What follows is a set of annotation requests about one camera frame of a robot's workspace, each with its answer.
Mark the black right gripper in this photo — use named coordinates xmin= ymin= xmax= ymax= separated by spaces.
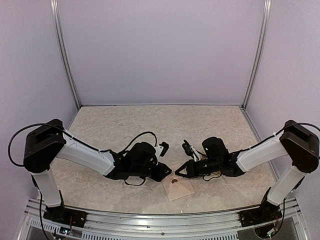
xmin=174 ymin=158 xmax=221 ymax=179

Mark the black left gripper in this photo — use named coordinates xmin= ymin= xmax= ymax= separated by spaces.
xmin=131 ymin=162 xmax=172 ymax=183

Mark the pink envelope with cream flap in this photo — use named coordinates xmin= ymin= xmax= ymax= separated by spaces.
xmin=161 ymin=163 xmax=196 ymax=202

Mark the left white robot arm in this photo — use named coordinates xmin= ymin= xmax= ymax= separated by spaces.
xmin=7 ymin=119 xmax=172 ymax=223

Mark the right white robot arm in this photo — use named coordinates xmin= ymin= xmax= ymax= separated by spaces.
xmin=174 ymin=120 xmax=320 ymax=222

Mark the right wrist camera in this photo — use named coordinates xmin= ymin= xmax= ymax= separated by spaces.
xmin=182 ymin=139 xmax=200 ymax=162

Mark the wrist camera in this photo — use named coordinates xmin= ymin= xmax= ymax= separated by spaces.
xmin=159 ymin=141 xmax=169 ymax=157
xmin=182 ymin=139 xmax=200 ymax=162

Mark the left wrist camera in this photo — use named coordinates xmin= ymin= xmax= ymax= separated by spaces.
xmin=159 ymin=141 xmax=169 ymax=157

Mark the black left camera cable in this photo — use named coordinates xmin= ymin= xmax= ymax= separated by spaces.
xmin=121 ymin=131 xmax=159 ymax=156

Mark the front aluminium rail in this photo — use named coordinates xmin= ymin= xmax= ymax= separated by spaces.
xmin=15 ymin=198 xmax=310 ymax=240

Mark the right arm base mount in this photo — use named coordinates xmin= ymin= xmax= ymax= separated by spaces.
xmin=239 ymin=208 xmax=283 ymax=228

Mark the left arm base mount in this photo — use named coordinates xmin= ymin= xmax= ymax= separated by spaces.
xmin=43 ymin=207 xmax=88 ymax=228

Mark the right aluminium frame post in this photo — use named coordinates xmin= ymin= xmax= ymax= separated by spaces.
xmin=241 ymin=0 xmax=272 ymax=111

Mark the aluminium frame post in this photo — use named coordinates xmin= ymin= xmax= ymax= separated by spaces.
xmin=241 ymin=0 xmax=272 ymax=111
xmin=50 ymin=0 xmax=82 ymax=111

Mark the left aluminium frame post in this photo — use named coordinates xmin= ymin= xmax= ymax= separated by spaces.
xmin=50 ymin=0 xmax=82 ymax=111

